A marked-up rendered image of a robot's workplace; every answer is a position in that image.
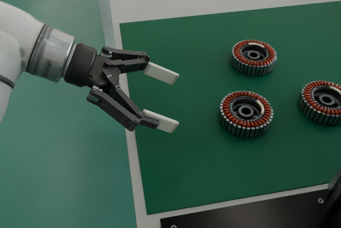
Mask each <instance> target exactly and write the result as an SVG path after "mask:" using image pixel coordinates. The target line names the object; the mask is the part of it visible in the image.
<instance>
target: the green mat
mask: <svg viewBox="0 0 341 228"><path fill-rule="evenodd" d="M119 26H120V32H121V40H122V47H123V50H132V51H143V52H146V54H147V55H148V56H150V57H151V59H150V62H152V63H154V64H157V65H159V66H161V67H163V68H165V69H168V70H170V71H173V72H175V73H177V74H179V77H178V78H177V80H176V81H175V83H174V84H173V85H170V84H168V83H165V82H163V81H160V80H158V79H155V78H153V77H150V76H148V75H145V74H143V71H144V70H142V71H136V72H129V73H126V74H127V82H128V89H129V95H130V99H131V100H132V101H133V103H134V104H135V105H136V106H137V107H138V108H139V109H140V110H141V111H143V110H144V109H146V110H148V111H151V112H154V113H156V114H159V115H162V116H165V117H167V118H170V119H173V120H176V121H178V122H179V125H178V126H177V127H176V129H175V130H174V131H173V132H172V133H168V132H165V131H162V130H160V129H157V128H156V129H151V128H149V127H146V126H143V125H140V124H139V125H137V126H136V128H135V129H134V130H135V137H136V142H137V149H138V155H139V162H140V169H141V177H142V184H143V190H144V197H145V204H146V211H147V215H150V214H156V213H162V212H167V211H173V210H179V209H185V208H190V207H196V206H202V205H207V204H213V203H219V202H224V201H230V200H236V199H242V198H247V197H253V196H259V195H263V194H268V193H274V192H279V191H286V190H291V189H297V188H303V187H308V186H314V185H320V184H325V183H330V181H331V179H332V178H333V176H334V175H335V173H336V172H337V170H338V169H339V167H340V166H341V124H338V125H336V124H335V125H327V124H322V123H318V121H313V120H314V119H310V118H309V117H307V116H306V114H304V113H303V111H301V108H300V107H299V104H298V100H299V96H300V94H301V91H302V89H303V87H304V86H305V85H306V84H308V83H310V82H312V81H313V82H314V81H329V82H333V83H334V84H338V86H339V85H340V86H341V1H334V2H325V3H315V4H305V5H295V6H285V7H275V8H265V9H256V10H245V11H236V12H226V13H216V14H206V15H196V16H186V17H176V18H167V19H156V20H147V21H137V22H127V23H120V24H119ZM244 40H255V41H256V40H258V41H262V42H265V43H266V44H269V45H270V46H271V47H273V49H275V51H276V53H277V58H276V62H275V65H274V68H273V69H272V70H271V71H270V72H269V73H267V74H264V75H260V76H259V75H258V76H255V75H254V76H253V75H251V74H250V75H247V73H246V74H244V73H242V72H240V71H238V70H237V69H235V68H234V67H233V65H232V64H231V60H230V59H231V52H232V48H233V46H234V45H235V44H236V43H238V42H240V41H244ZM334 84H333V85H334ZM235 91H246V92H247V91H250V92H251V93H252V92H254V93H255V94H256V93H257V94H259V95H261V96H262V97H264V98H265V99H266V100H268V103H270V104H271V106H272V109H273V113H274V114H273V117H272V120H271V123H270V127H269V129H268V130H267V131H266V132H264V134H261V135H260V136H257V137H254V136H253V137H252V138H249V137H248V138H245V136H244V137H240V135H239V136H236V135H235V134H236V133H235V134H232V133H231V132H228V130H226V129H225V128H224V127H223V126H222V124H221V122H220V120H219V110H220V104H221V101H222V100H223V98H224V97H225V96H227V95H228V94H231V93H232V92H235Z"/></svg>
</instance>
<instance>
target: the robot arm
mask: <svg viewBox="0 0 341 228"><path fill-rule="evenodd" d="M74 42H75V37H74V36H72V35H70V34H68V33H65V32H63V31H61V30H58V29H56V28H53V27H52V26H50V25H46V24H44V23H42V22H40V21H38V20H37V19H35V18H34V17H33V16H31V15H30V14H29V13H27V12H25V11H23V10H21V9H19V8H17V7H15V6H12V5H9V4H7V3H4V2H1V1H0V125H1V123H2V121H3V118H4V116H5V113H6V110H7V108H8V104H9V99H10V96H11V93H12V90H13V88H14V86H15V84H16V82H17V80H18V78H19V77H20V75H21V74H22V72H27V73H30V74H31V75H36V76H39V77H41V78H44V79H47V80H50V81H52V82H55V83H57V82H59V80H60V78H61V77H63V78H64V81H65V82H67V83H69V84H72V85H75V86H78V87H83V86H88V87H90V88H91V90H90V92H89V94H88V96H87V98H86V99H87V101H88V102H90V103H92V104H95V105H97V106H99V107H100V108H101V109H102V110H104V111H105V112H106V113H107V114H109V115H110V116H111V117H112V118H114V119H115V120H116V121H117V122H119V123H120V124H121V125H122V126H124V127H125V128H126V129H128V130H129V131H130V132H132V131H133V130H134V129H135V128H136V126H137V125H139V124H140V125H143V126H146V127H149V128H151V129H156V128H157V129H160V130H162V131H165V132H168V133H172V132H173V131H174V130H175V129H176V127H177V126H178V125H179V122H178V121H176V120H173V119H170V118H167V117H165V116H162V115H159V114H156V113H154V112H151V111H148V110H146V109H144V110H143V111H141V110H140V109H139V108H138V107H137V106H136V105H135V104H134V103H133V101H132V100H131V99H130V98H129V97H128V96H127V95H126V94H125V93H124V91H123V90H122V89H121V88H120V84H119V83H118V82H119V75H120V74H123V73H129V72H136V71H142V70H144V71H143V74H145V75H148V76H150V77H153V78H155V79H158V80H160V81H163V82H165V83H168V84H170V85H173V84H174V83H175V81H176V80H177V78H178V77H179V74H177V73H175V72H173V71H170V70H168V69H165V68H163V67H161V66H159V65H157V64H154V63H152V62H150V59H151V57H150V56H148V55H147V54H146V52H143V51H132V50H122V49H113V48H110V47H107V46H103V47H102V50H101V52H100V54H99V55H97V50H96V49H94V48H92V47H89V46H87V45H84V44H82V43H80V44H79V43H78V44H77V45H75V44H74ZM138 57H139V58H138ZM134 114H135V115H134ZM130 122H131V123H130Z"/></svg>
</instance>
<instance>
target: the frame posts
mask: <svg viewBox="0 0 341 228"><path fill-rule="evenodd" d="M327 187H328V189H329V190H330V191H333V190H334V194H333V195H332V196H333V197H334V199H335V200H336V201H339V200H341V166H340V167H339V169H338V170H337V172H336V173H335V175H334V176H333V178H332V179H331V181H330V183H329V184H328V186H327Z"/></svg>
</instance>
